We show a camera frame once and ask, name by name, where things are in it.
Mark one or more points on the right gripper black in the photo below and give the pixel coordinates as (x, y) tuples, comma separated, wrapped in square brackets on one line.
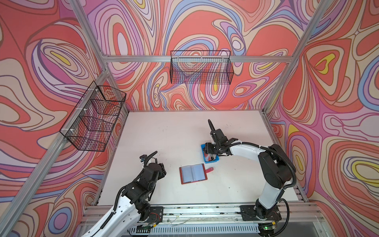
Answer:
[(208, 148)]

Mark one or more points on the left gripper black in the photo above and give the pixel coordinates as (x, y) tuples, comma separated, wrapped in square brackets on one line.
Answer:
[(162, 173)]

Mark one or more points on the blue plastic card tray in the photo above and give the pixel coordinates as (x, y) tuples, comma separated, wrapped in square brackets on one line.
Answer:
[(203, 149)]

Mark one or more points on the red leather card holder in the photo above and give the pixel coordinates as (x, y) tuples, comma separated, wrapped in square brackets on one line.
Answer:
[(194, 173)]

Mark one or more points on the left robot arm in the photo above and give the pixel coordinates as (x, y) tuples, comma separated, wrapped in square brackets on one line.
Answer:
[(131, 205)]

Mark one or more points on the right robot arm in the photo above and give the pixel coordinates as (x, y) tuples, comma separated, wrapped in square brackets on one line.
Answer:
[(278, 171)]

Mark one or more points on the stack of credit cards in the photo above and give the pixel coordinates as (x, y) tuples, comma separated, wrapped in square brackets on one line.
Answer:
[(210, 158)]

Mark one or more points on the black wire basket left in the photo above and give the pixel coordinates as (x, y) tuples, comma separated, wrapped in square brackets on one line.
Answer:
[(91, 123)]

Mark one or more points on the black wire basket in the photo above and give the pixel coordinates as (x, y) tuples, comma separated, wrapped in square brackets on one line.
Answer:
[(208, 67), (91, 123)]

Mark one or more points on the black wire basket back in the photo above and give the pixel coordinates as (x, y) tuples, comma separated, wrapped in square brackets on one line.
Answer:
[(208, 67)]

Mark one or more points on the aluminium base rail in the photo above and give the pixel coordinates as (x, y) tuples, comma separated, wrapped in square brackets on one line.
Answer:
[(298, 219)]

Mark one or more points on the aluminium cage frame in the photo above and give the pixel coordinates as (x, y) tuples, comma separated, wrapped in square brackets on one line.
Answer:
[(48, 62)]

